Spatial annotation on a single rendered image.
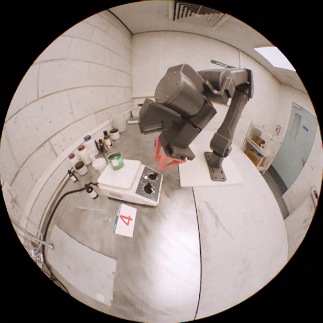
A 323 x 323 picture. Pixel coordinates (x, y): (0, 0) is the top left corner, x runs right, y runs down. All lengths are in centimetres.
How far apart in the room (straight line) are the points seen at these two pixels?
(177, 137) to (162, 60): 166
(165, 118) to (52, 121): 59
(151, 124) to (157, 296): 40
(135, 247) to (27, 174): 53
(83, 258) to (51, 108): 65
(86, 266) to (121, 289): 11
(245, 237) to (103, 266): 43
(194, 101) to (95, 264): 43
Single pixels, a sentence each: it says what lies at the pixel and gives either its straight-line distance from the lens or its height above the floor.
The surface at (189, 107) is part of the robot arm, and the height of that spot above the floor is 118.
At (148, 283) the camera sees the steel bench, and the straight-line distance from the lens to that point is 32.
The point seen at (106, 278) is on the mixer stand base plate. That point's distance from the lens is 34.
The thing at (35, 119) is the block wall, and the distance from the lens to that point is 61.
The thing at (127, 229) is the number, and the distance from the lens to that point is 30.
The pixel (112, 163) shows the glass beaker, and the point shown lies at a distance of 30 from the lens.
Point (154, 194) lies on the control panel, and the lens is 30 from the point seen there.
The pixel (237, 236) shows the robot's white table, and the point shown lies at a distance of 38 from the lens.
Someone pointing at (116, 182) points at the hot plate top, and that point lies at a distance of 29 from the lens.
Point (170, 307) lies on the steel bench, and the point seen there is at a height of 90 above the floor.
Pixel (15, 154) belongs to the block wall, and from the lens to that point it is 57.
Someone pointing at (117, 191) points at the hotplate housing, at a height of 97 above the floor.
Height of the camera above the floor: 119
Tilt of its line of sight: 39 degrees down
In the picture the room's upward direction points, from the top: straight up
